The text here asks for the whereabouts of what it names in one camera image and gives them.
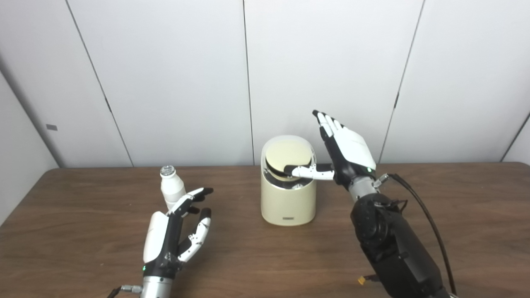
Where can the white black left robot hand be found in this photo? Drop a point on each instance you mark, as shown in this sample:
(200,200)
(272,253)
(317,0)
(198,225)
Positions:
(165,244)

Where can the cream-colored cylindrical bin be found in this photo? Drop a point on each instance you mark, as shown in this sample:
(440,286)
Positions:
(285,203)

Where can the small grey wall tag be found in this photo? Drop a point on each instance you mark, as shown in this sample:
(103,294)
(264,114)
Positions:
(51,127)

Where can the round cream bin lid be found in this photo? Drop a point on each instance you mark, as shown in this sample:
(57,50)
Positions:
(285,153)

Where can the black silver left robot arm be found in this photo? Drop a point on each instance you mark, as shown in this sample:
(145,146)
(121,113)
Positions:
(157,287)

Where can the small white plastic bottle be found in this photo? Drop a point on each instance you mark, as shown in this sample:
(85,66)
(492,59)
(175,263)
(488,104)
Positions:
(172,188)

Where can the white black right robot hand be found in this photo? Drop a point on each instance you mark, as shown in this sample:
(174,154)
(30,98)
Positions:
(352,153)

